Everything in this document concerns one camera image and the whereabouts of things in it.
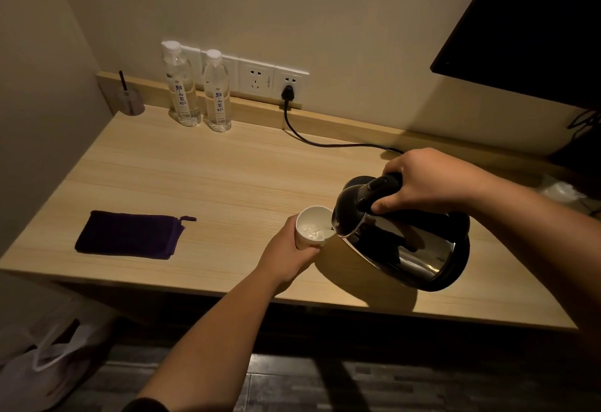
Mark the person's left hand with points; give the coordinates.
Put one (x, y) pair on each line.
(281, 259)

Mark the person's right hand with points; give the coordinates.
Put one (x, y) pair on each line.
(436, 181)

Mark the person's right thumb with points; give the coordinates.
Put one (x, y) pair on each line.
(387, 203)

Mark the person's left thumb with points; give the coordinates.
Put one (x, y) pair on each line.
(289, 231)

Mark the white ceramic cup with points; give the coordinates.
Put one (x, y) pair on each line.
(312, 228)

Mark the black steel electric kettle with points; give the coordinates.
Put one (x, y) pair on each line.
(408, 247)

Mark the person's right forearm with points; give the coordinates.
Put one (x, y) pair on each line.
(549, 242)

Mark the person's left forearm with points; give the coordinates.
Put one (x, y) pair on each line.
(211, 350)

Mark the clear plastic water bottle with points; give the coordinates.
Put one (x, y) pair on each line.
(182, 87)
(217, 97)

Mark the purple cloth pouch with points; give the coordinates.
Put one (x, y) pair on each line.
(129, 234)

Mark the clear plastic bag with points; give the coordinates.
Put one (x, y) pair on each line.
(561, 189)

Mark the black pen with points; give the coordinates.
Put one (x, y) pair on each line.
(123, 82)

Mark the black sleeve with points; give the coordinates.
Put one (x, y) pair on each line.
(144, 405)

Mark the white shopping bag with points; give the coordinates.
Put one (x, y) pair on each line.
(47, 360)

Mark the white wall switch panel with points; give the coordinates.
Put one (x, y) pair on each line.
(193, 62)

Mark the black wall television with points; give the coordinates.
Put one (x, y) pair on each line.
(530, 26)

